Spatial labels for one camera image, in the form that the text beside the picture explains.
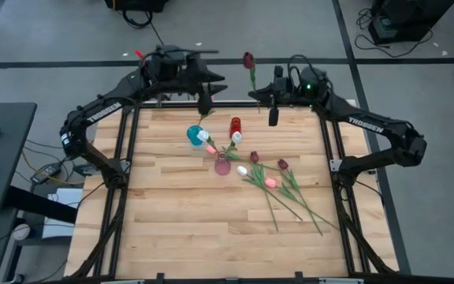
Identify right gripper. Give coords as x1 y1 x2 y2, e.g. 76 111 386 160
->
248 65 300 127

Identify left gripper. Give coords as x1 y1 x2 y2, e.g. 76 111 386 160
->
143 44 229 117

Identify dark red artificial tulip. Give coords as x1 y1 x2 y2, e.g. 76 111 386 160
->
249 151 279 233
243 51 262 114
277 159 325 237

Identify red glass vase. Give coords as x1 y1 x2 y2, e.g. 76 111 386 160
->
229 117 243 139

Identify blue glass vase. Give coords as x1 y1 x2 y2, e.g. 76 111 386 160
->
186 125 205 147

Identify pink glass vase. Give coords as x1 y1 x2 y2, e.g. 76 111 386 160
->
214 151 233 177

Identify black equipment box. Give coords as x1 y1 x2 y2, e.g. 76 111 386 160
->
104 0 169 13

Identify large black equipment case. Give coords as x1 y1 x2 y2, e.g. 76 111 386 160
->
367 0 454 45

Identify white box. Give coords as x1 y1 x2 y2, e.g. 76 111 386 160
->
41 188 84 241

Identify black power adapter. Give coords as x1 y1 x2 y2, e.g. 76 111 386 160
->
29 162 62 185

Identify silver bar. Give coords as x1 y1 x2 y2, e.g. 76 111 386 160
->
319 278 364 284

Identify black desk beam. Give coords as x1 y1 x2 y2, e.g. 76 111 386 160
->
4 185 79 225

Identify black desk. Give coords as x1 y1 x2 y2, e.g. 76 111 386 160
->
0 102 38 214

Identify white round object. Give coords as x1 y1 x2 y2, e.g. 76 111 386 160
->
10 223 32 241

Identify black aluminium table frame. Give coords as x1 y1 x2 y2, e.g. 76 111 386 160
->
69 99 400 284

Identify long black floor cable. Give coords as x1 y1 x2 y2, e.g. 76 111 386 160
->
149 21 165 47

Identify black cable loop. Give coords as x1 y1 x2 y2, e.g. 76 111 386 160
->
122 9 154 29

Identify tangled black cables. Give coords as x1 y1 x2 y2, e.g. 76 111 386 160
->
354 7 435 59

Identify yellow cable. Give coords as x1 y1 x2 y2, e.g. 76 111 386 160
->
20 149 86 186

